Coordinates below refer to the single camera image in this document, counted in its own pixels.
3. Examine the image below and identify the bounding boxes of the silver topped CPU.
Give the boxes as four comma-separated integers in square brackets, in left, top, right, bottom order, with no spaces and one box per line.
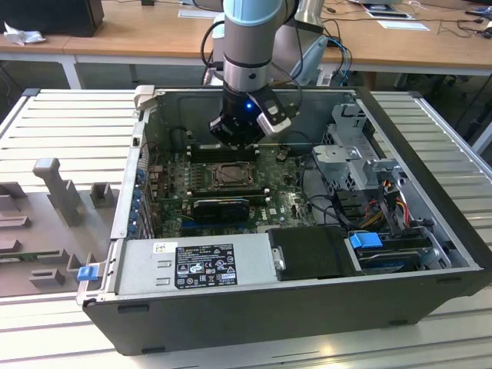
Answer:
[221,167,247,185]

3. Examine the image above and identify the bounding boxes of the metal socket cover frame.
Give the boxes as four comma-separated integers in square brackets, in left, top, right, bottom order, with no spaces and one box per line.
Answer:
[211,164,253,188]

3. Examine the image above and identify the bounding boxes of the black RAM slot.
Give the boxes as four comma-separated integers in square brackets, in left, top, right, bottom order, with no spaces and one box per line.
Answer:
[191,145,258,152]
[191,150,258,157]
[191,155,259,163]
[191,191,269,199]
[191,187,268,194]

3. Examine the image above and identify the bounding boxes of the CPU socket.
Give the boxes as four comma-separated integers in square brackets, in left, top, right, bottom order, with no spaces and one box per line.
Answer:
[206,161,257,191]

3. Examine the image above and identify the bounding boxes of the black graphics card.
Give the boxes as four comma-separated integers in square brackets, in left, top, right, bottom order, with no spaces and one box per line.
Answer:
[191,197,251,224]

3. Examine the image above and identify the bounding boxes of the green motherboard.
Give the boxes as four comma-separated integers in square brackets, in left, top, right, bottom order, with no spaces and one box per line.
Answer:
[144,142,349,240]

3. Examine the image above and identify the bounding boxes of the gray plastic case latch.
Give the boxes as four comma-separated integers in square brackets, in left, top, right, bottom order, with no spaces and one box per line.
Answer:
[133,85,156,113]

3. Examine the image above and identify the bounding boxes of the pale blue teach pendant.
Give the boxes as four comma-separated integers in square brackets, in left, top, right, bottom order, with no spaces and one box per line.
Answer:
[288,34,332,88]

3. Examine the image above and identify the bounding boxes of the silver metal drive cage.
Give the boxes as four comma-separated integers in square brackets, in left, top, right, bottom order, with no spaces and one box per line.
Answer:
[311,102,409,193]

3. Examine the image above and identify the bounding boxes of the flat gray pad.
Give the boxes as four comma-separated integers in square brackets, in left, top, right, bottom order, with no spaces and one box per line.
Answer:
[178,8,224,19]

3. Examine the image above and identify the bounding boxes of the black plastic shroud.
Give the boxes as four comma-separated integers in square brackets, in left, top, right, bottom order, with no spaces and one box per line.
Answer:
[266,225,365,282]

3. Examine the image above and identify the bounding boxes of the hard disk in blue carrier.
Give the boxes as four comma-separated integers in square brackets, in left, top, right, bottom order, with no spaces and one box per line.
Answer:
[347,230,434,276]

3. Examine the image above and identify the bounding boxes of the silver power supply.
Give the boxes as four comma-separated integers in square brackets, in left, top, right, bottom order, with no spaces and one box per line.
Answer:
[111,232,278,296]

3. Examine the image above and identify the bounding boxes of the dark bordered booklet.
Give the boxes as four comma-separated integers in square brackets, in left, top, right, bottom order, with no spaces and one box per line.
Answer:
[364,9,409,20]

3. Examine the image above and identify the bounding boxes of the black and silver PC case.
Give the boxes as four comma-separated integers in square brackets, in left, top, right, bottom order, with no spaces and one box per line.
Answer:
[75,85,484,357]

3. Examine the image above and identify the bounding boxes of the gray parts rack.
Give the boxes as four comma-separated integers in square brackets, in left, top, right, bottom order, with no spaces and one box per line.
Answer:
[0,156,119,300]

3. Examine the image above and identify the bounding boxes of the blue plastic case latch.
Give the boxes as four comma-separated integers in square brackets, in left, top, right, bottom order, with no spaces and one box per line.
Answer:
[76,266,97,284]

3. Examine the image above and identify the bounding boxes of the black computer box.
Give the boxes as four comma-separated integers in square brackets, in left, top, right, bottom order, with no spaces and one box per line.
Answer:
[0,0,105,38]

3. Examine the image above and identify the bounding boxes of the crumpled white paper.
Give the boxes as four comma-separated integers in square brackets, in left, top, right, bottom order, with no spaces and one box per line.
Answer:
[2,21,48,47]

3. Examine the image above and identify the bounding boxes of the green RAM stick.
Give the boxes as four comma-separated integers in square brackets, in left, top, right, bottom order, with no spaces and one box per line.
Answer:
[0,251,43,266]

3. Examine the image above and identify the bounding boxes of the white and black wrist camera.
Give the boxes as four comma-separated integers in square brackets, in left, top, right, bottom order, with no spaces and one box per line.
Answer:
[255,91,292,137]

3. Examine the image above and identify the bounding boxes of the thin red wire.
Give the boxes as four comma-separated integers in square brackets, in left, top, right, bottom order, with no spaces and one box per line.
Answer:
[147,141,165,172]

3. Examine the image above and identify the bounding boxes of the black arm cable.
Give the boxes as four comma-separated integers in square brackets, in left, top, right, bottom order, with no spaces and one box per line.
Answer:
[201,19,228,70]

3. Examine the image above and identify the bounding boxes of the wooden desk white frame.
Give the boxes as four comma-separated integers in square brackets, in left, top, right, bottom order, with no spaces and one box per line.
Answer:
[0,11,107,91]
[63,0,492,78]

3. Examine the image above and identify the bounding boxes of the blue cable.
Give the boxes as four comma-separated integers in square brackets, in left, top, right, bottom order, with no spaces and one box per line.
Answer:
[326,35,354,88]

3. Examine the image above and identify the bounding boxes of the black flat data cable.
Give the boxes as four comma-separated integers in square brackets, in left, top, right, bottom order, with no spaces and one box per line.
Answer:
[378,184,405,236]

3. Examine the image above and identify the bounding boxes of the yellow and red power wires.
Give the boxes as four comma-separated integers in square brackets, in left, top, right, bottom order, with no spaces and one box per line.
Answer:
[361,191,411,230]

